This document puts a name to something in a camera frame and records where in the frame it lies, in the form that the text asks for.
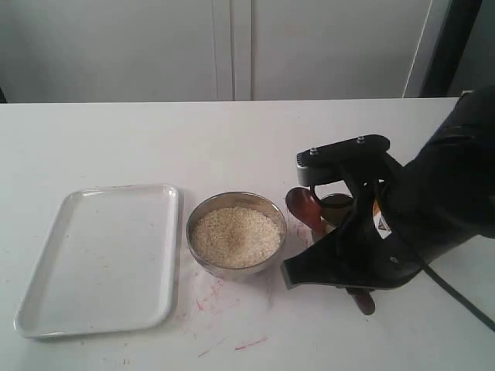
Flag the dark pillar at right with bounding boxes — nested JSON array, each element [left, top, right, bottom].
[[418, 0, 483, 98]]

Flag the white cabinet doors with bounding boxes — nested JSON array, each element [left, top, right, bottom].
[[1, 1, 448, 103]]

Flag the white rice grains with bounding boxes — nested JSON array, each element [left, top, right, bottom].
[[192, 206, 281, 269]]

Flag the brown wooden spoon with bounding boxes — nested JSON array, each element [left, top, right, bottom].
[[285, 187, 376, 315]]

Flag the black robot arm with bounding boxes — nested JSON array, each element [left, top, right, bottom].
[[282, 87, 494, 290]]

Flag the small steel cup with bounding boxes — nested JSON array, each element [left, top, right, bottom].
[[312, 193, 353, 242]]

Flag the steel bowl of rice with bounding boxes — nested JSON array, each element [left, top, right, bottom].
[[186, 192, 287, 281]]

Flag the white rectangular tray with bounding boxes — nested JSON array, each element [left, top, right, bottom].
[[14, 184, 180, 339]]

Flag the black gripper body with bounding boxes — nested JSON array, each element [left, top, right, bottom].
[[336, 181, 423, 291]]

